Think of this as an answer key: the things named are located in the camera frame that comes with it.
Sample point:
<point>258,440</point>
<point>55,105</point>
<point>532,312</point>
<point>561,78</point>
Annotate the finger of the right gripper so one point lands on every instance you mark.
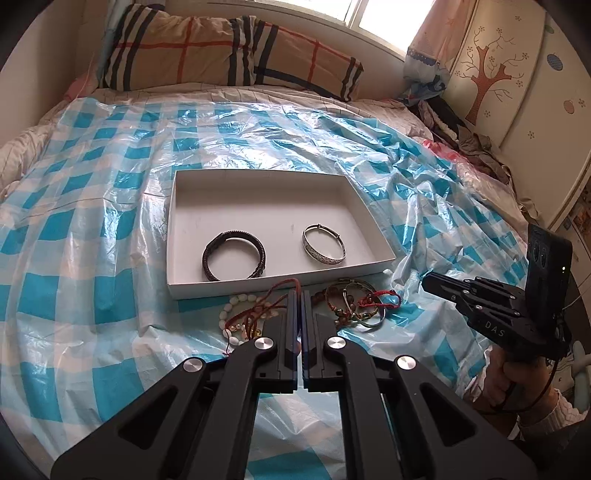
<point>443,286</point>
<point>455,302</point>

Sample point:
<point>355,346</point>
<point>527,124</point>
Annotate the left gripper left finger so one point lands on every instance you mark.
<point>197,421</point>

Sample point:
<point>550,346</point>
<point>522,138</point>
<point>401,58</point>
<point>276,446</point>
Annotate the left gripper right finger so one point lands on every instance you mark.
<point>399,420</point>

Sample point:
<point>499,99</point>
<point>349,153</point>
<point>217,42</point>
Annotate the right hand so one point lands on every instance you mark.
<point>521,388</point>

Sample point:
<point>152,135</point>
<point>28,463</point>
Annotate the plain silver bangle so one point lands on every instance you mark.
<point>368,312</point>

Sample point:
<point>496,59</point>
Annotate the silver patterned bangle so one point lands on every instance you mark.
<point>323,244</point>

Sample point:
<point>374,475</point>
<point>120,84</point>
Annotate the blue white checkered plastic sheet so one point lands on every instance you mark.
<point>87,322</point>

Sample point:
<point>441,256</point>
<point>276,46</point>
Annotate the pile of clothes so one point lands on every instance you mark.
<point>448,128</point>

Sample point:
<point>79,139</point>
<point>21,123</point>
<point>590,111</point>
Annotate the white shallow cardboard box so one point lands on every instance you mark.
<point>235,231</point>

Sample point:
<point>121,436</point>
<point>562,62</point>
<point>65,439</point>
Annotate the white wardrobe with tree decal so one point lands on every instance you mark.
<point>519,81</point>

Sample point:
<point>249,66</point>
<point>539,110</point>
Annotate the patterned curtain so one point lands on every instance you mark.
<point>432,53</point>

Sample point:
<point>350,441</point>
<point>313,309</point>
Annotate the plaid beige pillow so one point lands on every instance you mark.
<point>151,48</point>

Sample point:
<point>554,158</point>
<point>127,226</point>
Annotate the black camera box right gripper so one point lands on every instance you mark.
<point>549,270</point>

